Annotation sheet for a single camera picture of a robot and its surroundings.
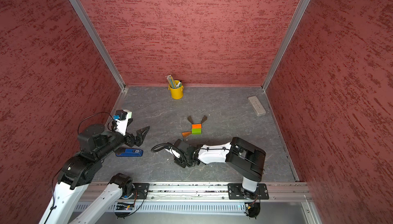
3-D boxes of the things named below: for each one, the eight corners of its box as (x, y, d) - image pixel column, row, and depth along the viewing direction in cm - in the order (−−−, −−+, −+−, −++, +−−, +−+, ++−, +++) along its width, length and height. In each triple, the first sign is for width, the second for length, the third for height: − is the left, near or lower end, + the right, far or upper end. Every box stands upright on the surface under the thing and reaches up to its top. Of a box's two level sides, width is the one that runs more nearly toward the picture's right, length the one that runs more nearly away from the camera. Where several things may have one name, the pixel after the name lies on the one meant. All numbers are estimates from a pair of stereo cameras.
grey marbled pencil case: (256, 116, 105) (258, 114, 103) (247, 99, 116) (248, 96, 113) (265, 114, 106) (266, 112, 104) (254, 97, 117) (255, 95, 114)
